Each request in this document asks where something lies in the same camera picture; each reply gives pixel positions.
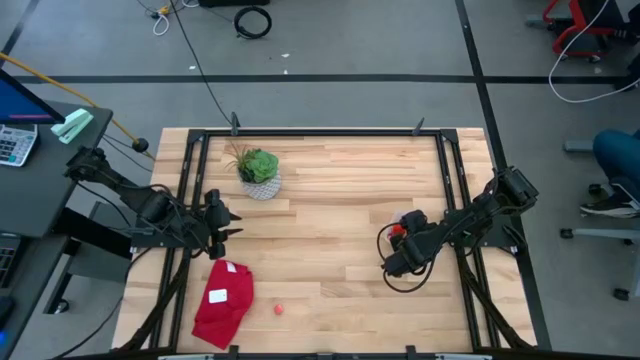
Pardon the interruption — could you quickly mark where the small white cable loop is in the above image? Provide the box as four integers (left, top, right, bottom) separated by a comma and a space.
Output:
151, 10, 172, 37

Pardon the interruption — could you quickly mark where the coiled black cable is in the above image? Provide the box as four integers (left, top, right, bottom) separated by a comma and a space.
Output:
233, 5, 274, 41

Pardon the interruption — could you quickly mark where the black desk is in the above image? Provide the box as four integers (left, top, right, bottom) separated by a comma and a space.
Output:
0, 101, 114, 239

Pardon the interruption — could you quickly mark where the grey office chair base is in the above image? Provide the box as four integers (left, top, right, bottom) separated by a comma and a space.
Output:
559, 139, 640, 301

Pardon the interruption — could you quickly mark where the black aluminium table frame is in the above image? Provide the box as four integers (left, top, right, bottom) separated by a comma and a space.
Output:
112, 118, 551, 360

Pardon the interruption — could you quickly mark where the long black floor cable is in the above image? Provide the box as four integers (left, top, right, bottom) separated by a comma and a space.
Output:
168, 0, 235, 126

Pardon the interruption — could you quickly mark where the red cloth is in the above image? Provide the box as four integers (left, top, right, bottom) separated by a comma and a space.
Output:
191, 258, 255, 351

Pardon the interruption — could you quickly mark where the black keyboard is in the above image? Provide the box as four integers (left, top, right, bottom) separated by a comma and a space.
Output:
0, 234, 22, 291

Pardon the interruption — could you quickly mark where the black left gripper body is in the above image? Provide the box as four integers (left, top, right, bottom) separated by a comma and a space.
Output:
199, 188, 232, 260

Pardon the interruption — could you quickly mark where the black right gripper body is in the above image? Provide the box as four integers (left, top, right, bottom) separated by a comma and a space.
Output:
394, 224, 445, 264

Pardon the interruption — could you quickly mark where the yellow cable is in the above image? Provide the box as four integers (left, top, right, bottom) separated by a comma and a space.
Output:
0, 51, 154, 161

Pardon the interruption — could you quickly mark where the clear plastic tupperware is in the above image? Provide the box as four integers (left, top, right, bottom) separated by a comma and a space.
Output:
387, 211, 409, 251

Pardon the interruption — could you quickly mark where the mint green stapler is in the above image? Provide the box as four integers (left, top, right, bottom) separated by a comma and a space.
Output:
50, 107, 95, 146

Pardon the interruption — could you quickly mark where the succulent in patterned pot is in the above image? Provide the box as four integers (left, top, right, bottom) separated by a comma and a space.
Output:
224, 143, 283, 202

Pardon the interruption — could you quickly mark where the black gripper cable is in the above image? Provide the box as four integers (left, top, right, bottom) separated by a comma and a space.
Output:
376, 221, 437, 294

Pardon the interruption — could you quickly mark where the person's black shoe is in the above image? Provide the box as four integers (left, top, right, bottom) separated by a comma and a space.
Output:
579, 192, 640, 219

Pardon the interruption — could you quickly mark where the grey calculator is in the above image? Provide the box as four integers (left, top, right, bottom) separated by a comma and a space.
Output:
0, 123, 39, 168

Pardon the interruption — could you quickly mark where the red chair base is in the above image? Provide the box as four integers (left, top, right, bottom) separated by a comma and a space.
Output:
542, 0, 640, 60

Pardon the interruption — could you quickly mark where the long white cable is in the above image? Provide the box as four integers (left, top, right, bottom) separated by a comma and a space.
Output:
548, 0, 640, 105

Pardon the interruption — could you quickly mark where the person's leg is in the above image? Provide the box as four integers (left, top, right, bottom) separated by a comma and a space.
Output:
592, 128, 640, 187

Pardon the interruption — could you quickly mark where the computer monitor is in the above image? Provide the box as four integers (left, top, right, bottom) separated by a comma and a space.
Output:
0, 67, 66, 126

